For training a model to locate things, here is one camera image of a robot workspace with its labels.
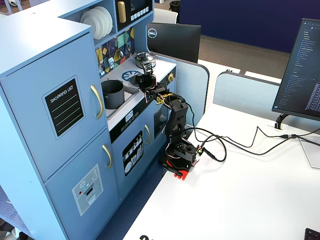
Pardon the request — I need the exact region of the blue dishwasher door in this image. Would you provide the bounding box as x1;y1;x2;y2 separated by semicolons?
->
111;119;155;201

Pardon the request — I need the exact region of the black cable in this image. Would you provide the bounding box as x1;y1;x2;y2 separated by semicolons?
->
183;101;320;149
199;134;228;163
212;134;320;156

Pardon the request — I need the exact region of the black shopping list sticker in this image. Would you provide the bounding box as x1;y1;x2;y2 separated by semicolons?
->
41;75;85;140

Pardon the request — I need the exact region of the black microwave door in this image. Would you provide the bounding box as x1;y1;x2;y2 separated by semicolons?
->
115;0;154;32

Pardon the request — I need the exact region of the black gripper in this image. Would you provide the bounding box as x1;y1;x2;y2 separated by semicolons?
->
134;63;158;93

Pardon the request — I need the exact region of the white chair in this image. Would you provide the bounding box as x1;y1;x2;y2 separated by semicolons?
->
152;8;179;25

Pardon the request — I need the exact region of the silver pot with lid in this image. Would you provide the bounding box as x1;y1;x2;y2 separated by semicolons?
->
133;51;157;69

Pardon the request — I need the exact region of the hanging toy ladle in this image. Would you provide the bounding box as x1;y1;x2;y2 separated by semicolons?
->
116;37;125;59

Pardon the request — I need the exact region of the blue toy kitchen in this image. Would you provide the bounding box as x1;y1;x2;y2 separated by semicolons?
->
0;0;177;240

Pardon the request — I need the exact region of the black Dell monitor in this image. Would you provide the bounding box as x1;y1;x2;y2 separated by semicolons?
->
146;22;202;64

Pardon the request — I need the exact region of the black table clamp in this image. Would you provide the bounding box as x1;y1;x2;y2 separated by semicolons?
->
161;162;183;176

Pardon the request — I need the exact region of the blue freezer door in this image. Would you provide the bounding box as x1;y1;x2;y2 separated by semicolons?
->
44;129;121;240

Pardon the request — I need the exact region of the red robot base mount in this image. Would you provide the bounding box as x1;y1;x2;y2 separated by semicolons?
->
166;158;200;181

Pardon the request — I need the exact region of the gold fridge door handle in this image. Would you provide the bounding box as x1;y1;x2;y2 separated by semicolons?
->
90;84;104;120

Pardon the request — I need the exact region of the grey ice dispenser sticker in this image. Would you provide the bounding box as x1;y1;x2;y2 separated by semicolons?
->
71;163;104;217

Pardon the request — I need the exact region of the colourful mosaic backsplash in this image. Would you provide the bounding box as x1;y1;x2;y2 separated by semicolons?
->
94;26;136;77

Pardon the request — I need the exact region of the black monitor showing code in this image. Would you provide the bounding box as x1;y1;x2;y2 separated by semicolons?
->
271;17;320;123

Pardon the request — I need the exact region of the blue fridge door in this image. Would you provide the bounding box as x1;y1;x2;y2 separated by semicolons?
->
0;31;108;183

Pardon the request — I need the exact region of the black trash bin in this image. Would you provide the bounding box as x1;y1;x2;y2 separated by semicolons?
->
169;0;181;15

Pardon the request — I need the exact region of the gold freezer door handle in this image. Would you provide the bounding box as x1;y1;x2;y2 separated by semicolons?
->
101;144;113;169

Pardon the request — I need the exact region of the gold dishwasher door handle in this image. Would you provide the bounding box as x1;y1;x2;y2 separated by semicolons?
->
144;124;152;145

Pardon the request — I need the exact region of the grey toy sink basin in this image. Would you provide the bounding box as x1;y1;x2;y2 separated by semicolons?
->
101;82;141;118

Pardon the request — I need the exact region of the motor controller board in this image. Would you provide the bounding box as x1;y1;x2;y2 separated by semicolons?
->
194;144;205;163

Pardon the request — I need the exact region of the white toy plate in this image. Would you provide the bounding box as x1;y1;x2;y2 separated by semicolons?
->
88;8;110;38
79;10;105;41
96;6;114;36

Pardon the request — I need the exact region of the gray toy pot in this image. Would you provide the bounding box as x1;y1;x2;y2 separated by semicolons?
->
101;79;125;110

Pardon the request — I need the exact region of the gold microwave handle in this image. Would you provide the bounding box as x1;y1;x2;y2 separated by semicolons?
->
117;1;127;24

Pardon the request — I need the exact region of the black keyboard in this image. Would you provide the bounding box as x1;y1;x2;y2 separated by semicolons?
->
304;227;320;240

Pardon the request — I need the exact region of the silver monitor stand base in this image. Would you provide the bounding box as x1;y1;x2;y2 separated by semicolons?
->
298;136;320;170

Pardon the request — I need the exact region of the light blue desk divider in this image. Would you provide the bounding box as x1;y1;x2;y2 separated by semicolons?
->
156;55;210;131
213;71;287;121

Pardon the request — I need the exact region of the hanging toy spatula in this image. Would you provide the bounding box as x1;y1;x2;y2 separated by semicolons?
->
106;41;116;68

